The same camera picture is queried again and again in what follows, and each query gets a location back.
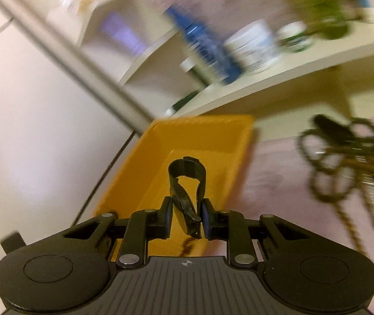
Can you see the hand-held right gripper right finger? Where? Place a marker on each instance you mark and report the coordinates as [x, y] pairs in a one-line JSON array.
[[205, 220]]

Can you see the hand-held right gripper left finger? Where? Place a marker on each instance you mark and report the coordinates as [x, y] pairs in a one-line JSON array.
[[167, 218]]

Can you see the black hair claw clip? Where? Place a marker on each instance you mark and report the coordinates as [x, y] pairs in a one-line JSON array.
[[187, 167]]

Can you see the orange plastic tray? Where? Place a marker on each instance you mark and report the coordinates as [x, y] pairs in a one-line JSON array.
[[190, 137]]

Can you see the pink fluffy blanket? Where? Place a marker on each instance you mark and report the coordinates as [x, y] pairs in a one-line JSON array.
[[278, 177]]

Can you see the dark tube white cap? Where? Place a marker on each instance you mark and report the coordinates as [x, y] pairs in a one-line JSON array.
[[183, 100]]

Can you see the small white black tube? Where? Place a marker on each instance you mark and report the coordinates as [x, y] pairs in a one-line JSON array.
[[203, 72]]

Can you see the blue spray bottle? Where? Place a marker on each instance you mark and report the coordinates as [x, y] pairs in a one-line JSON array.
[[206, 46]]

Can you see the white cream jar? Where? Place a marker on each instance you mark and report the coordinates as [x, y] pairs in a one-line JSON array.
[[256, 49]]

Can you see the white shelf unit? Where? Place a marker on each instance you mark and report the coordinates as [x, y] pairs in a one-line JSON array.
[[305, 69]]

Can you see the purple tube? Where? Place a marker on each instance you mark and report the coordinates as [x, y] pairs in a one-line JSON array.
[[124, 32]]

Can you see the small green label jar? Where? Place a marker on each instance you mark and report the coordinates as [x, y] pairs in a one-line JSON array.
[[293, 37]]

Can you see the green liquid bottle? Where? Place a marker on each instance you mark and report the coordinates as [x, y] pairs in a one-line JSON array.
[[318, 6]]

